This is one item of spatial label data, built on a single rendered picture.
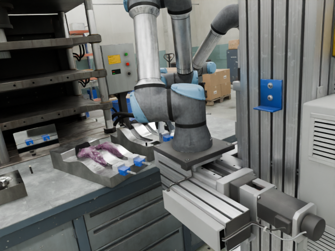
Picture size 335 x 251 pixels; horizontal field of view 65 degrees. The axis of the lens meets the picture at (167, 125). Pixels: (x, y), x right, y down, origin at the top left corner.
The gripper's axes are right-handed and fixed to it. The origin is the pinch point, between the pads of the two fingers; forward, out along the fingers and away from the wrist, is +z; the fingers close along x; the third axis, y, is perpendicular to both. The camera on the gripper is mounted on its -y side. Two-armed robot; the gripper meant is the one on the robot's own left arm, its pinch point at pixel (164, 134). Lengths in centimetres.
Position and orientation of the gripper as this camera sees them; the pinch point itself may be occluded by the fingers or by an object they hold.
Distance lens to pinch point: 144.1
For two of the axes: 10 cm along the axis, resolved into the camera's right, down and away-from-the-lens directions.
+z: 1.0, 9.5, 2.8
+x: 8.0, -2.4, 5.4
